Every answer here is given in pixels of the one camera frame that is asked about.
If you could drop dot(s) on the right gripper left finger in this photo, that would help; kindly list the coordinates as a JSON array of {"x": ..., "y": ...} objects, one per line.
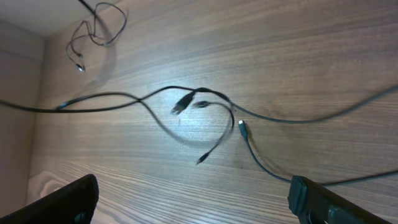
[{"x": 74, "y": 203}]

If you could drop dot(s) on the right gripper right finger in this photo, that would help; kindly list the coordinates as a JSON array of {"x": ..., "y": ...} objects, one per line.
[{"x": 312, "y": 203}]

